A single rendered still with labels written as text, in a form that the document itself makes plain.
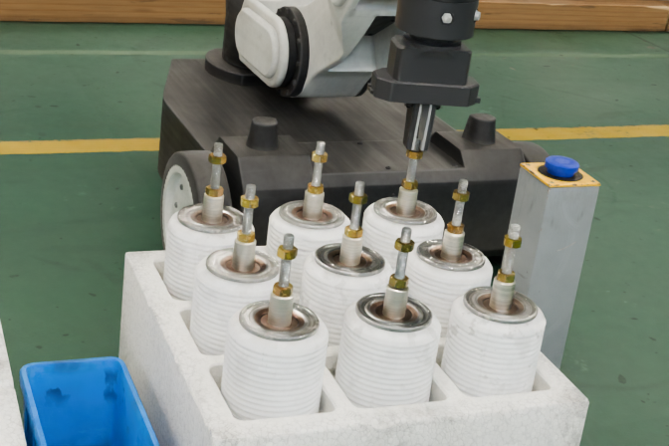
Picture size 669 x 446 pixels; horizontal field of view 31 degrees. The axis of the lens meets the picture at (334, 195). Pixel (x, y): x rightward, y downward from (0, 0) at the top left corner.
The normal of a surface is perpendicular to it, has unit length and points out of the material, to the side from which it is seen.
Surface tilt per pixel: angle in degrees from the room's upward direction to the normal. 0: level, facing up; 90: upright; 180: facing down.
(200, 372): 0
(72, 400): 88
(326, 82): 135
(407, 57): 90
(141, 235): 0
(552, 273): 90
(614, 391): 0
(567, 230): 90
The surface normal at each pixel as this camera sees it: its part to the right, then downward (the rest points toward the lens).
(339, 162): 0.12, -0.92
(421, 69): 0.17, 0.39
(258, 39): -0.91, 0.04
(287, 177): 0.36, -0.37
